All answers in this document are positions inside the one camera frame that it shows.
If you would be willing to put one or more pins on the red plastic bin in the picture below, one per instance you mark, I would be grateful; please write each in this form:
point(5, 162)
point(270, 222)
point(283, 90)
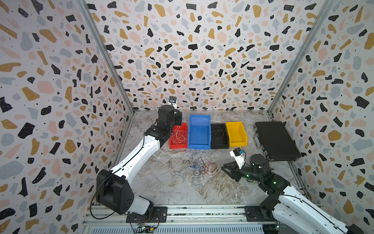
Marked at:
point(179, 137)

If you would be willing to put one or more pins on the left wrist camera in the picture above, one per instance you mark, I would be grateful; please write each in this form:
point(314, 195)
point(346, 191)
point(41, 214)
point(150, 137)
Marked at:
point(173, 101)

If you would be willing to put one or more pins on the blue plastic bin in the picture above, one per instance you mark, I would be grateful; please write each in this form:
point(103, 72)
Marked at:
point(199, 132)

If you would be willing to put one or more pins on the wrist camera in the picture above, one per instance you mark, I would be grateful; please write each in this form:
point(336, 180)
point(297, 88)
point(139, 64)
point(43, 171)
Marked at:
point(173, 101)
point(239, 155)

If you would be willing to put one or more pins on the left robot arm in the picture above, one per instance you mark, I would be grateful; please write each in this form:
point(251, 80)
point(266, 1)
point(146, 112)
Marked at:
point(114, 186)

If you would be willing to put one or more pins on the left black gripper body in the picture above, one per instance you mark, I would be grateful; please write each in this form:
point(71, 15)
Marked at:
point(177, 119)

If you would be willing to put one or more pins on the black plastic bin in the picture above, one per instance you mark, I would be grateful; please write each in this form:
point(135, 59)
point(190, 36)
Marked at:
point(219, 136)

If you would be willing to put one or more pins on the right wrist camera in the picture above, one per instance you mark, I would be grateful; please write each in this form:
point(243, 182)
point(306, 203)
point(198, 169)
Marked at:
point(239, 155)

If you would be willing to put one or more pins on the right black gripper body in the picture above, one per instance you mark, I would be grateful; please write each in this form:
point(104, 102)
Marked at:
point(243, 173)

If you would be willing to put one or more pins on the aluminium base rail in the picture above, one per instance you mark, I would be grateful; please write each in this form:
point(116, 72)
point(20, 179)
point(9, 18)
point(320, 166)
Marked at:
point(196, 219)

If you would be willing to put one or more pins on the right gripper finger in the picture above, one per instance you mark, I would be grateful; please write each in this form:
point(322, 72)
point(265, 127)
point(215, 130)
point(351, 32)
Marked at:
point(231, 167)
point(232, 175)

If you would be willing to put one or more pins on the black briefcase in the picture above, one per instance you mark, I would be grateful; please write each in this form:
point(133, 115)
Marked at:
point(275, 141)

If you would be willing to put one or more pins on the yellow plastic bin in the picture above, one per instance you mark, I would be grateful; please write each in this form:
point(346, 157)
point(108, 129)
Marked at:
point(237, 134)

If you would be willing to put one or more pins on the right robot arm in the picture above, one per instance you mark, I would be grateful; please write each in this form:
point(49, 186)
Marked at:
point(284, 202)

